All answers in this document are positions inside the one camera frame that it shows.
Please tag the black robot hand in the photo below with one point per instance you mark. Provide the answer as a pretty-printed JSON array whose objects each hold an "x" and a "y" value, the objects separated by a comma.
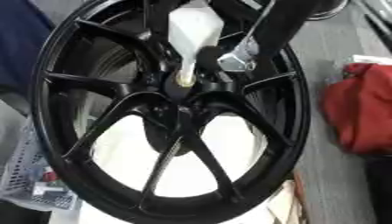
[{"x": 275, "y": 23}]

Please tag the black spoked wheel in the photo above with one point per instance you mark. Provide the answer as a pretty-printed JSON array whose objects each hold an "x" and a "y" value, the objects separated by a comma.
[{"x": 92, "y": 178}]

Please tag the black round object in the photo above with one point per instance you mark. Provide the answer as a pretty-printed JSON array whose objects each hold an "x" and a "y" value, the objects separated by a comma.
[{"x": 331, "y": 10}]

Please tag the dark tripod leg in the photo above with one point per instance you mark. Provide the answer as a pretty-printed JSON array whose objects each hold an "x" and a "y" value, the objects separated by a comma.
[{"x": 380, "y": 20}]

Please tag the red bag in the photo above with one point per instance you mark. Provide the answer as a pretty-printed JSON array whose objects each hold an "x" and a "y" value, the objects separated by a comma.
[{"x": 362, "y": 110}]

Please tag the white perforated basket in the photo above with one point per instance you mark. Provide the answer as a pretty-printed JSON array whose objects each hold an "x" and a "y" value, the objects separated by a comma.
[{"x": 23, "y": 180}]

